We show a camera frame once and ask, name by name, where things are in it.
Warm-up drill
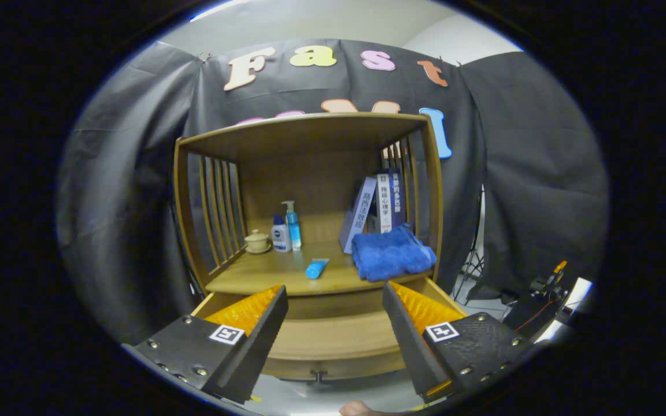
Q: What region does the black backdrop cloth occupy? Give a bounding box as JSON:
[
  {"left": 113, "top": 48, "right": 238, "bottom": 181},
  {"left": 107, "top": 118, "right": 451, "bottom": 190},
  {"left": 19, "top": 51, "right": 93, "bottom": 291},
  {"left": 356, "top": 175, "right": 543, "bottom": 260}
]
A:
[{"left": 55, "top": 38, "right": 610, "bottom": 347}]

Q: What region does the pale grey book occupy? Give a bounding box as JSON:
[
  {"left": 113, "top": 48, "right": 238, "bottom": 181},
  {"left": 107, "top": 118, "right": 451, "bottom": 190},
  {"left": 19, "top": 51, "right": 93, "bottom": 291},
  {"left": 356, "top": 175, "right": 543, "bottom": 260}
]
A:
[{"left": 339, "top": 177, "right": 379, "bottom": 255}]

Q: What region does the blue white cream tube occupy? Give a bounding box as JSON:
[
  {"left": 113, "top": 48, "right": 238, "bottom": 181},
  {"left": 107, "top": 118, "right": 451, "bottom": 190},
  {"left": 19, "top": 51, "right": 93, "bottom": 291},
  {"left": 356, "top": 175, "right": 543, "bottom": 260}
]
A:
[{"left": 305, "top": 258, "right": 331, "bottom": 280}]

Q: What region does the clear blue pump bottle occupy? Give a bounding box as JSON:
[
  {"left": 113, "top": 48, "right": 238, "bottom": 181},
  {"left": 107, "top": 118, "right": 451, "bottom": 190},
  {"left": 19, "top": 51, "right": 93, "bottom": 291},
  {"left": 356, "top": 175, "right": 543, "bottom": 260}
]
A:
[{"left": 282, "top": 200, "right": 302, "bottom": 251}]

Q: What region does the wooden countertop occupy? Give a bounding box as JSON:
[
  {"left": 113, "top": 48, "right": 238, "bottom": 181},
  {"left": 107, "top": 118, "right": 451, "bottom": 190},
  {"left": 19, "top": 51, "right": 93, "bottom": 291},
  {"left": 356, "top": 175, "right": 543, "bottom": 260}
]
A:
[{"left": 206, "top": 240, "right": 433, "bottom": 296}]

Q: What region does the white bottle with blue cap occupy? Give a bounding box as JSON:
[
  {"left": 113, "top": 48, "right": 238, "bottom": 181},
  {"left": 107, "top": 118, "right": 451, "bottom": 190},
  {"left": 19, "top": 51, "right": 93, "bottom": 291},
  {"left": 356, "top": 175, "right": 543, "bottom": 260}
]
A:
[{"left": 271, "top": 215, "right": 292, "bottom": 253}]

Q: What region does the wooden drawer with black knob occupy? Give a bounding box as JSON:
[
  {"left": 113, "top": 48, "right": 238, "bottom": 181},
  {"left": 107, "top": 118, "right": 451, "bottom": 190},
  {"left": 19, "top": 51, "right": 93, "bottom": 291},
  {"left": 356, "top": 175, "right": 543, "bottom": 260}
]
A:
[{"left": 191, "top": 277, "right": 467, "bottom": 383}]

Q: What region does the beige lidded teacup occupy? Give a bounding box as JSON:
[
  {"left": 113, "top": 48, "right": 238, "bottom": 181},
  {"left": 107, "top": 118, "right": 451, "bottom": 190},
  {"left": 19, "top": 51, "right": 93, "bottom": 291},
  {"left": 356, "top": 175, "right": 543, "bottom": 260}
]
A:
[{"left": 244, "top": 229, "right": 271, "bottom": 254}]

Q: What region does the blue folded towel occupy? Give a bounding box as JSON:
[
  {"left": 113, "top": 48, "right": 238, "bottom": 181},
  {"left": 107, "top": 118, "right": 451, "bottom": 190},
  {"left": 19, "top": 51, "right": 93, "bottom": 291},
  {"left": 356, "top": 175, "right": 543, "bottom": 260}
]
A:
[{"left": 350, "top": 224, "right": 438, "bottom": 283}]

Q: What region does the white book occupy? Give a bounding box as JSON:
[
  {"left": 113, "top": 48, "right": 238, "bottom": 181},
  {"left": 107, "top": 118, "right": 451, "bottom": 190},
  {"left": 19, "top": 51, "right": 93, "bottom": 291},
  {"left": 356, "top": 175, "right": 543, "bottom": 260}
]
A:
[{"left": 376, "top": 173, "right": 393, "bottom": 234}]

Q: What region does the black tripod stand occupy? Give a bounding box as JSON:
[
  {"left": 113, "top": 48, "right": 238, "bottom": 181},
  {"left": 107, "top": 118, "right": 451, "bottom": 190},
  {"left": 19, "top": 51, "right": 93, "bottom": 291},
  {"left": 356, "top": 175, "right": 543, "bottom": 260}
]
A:
[{"left": 452, "top": 185, "right": 487, "bottom": 304}]

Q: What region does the dark equipment with orange part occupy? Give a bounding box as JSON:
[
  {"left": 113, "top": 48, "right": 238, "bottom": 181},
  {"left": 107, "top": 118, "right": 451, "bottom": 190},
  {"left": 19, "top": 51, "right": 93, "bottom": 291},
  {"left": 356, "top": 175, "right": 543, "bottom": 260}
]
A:
[{"left": 504, "top": 260, "right": 571, "bottom": 339}]

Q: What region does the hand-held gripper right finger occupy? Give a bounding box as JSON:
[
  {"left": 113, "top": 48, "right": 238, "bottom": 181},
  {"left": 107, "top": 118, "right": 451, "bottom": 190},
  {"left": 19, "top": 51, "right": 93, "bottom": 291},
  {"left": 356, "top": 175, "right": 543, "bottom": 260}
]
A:
[{"left": 382, "top": 281, "right": 536, "bottom": 403}]

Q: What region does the white flat panel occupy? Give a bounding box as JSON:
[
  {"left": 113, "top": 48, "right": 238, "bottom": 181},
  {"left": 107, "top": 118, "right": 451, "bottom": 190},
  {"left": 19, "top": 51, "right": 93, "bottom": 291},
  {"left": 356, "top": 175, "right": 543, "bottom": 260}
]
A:
[{"left": 532, "top": 277, "right": 594, "bottom": 344}]

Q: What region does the wooden cabinet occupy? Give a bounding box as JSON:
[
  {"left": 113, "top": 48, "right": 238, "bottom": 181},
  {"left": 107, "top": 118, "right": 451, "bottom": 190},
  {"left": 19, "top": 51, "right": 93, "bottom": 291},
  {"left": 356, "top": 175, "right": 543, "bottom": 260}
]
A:
[{"left": 172, "top": 112, "right": 445, "bottom": 298}]

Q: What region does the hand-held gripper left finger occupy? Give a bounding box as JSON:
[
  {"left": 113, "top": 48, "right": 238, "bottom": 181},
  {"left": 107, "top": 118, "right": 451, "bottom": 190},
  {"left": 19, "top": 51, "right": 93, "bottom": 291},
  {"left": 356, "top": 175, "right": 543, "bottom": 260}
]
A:
[{"left": 122, "top": 284, "right": 289, "bottom": 405}]

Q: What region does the dark blue book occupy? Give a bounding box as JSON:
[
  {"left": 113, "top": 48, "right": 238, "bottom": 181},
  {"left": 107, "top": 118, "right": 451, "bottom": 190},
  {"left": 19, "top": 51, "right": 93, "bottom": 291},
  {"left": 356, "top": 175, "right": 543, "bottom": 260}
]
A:
[{"left": 388, "top": 168, "right": 406, "bottom": 229}]

